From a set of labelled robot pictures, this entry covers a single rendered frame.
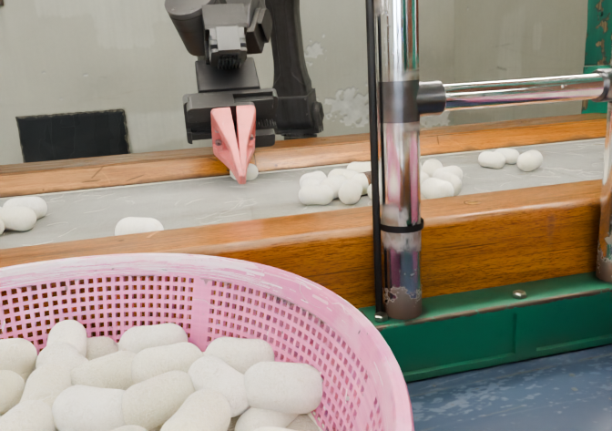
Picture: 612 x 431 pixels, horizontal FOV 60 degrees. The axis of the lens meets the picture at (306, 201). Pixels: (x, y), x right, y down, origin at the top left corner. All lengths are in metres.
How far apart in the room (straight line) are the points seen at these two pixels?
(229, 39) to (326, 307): 0.38
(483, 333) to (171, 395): 0.20
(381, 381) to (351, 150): 0.55
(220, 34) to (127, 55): 2.02
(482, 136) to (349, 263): 0.48
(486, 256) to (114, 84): 2.31
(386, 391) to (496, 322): 0.19
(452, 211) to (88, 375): 0.23
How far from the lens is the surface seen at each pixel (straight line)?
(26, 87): 2.62
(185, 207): 0.52
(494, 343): 0.36
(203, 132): 0.62
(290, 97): 0.95
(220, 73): 0.61
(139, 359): 0.25
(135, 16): 2.57
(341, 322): 0.21
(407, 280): 0.31
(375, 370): 0.18
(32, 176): 0.70
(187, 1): 0.62
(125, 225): 0.41
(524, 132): 0.82
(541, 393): 0.35
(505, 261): 0.37
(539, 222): 0.38
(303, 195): 0.48
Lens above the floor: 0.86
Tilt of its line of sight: 14 degrees down
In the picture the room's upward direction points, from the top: 4 degrees counter-clockwise
